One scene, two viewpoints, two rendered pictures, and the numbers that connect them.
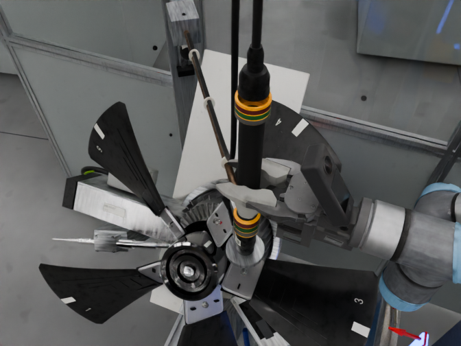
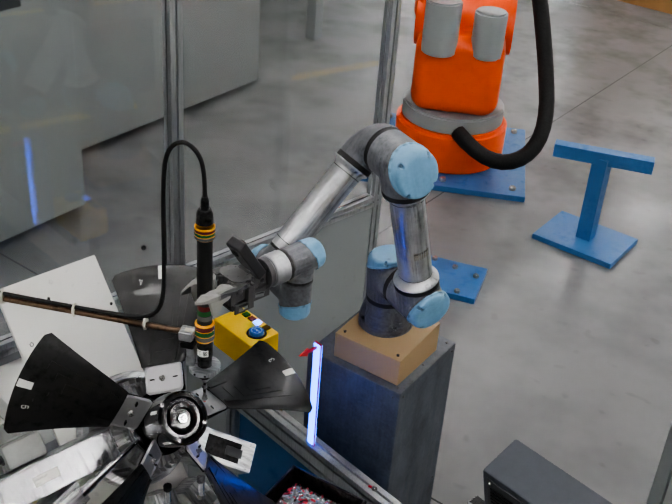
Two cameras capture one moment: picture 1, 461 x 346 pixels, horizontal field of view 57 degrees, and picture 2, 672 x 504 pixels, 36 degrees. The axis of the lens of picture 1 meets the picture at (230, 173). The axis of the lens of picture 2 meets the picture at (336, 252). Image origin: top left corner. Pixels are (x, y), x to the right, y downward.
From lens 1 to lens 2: 1.77 m
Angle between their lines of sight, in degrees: 52
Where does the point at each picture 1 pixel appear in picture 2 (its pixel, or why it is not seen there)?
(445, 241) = (303, 248)
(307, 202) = (242, 275)
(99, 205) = (29, 486)
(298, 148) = (174, 283)
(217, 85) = (28, 313)
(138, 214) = (72, 459)
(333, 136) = not seen: hidden behind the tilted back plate
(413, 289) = (306, 290)
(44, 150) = not seen: outside the picture
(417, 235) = (292, 253)
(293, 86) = (89, 272)
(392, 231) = (283, 259)
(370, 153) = not seen: hidden behind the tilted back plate
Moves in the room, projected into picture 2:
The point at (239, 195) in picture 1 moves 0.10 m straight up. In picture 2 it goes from (214, 295) to (214, 254)
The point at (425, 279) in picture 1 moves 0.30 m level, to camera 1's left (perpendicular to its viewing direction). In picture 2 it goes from (308, 276) to (242, 344)
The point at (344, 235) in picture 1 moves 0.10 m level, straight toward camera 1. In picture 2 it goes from (262, 285) to (288, 307)
